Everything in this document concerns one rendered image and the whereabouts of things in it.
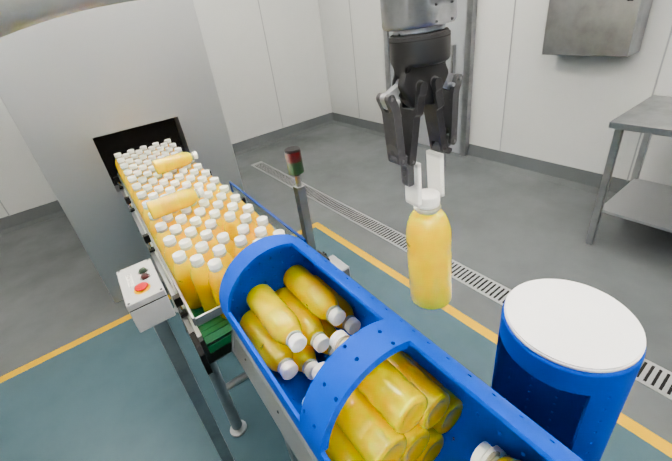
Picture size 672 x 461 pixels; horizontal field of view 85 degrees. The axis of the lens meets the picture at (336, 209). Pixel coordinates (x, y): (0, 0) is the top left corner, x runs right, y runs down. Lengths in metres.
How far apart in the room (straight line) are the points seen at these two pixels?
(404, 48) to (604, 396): 0.82
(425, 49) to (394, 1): 0.06
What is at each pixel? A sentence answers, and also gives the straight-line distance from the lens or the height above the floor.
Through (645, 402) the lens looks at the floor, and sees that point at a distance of 2.34.
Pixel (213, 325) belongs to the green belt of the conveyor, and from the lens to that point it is 1.27.
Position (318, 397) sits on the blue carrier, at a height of 1.19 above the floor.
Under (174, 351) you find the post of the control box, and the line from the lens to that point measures 1.39.
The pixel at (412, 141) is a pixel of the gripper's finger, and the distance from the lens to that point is 0.51.
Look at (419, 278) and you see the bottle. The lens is 0.62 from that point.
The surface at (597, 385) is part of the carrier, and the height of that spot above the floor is 0.99.
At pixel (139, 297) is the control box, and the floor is 1.10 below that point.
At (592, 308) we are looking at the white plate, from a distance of 1.08.
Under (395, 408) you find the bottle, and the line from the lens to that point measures 0.64.
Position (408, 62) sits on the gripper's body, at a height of 1.66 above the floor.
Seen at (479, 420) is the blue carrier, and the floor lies 1.05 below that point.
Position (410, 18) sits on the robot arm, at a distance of 0.47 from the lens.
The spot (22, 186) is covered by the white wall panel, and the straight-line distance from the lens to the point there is 5.22.
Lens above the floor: 1.73
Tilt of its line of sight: 29 degrees down
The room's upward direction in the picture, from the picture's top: 8 degrees counter-clockwise
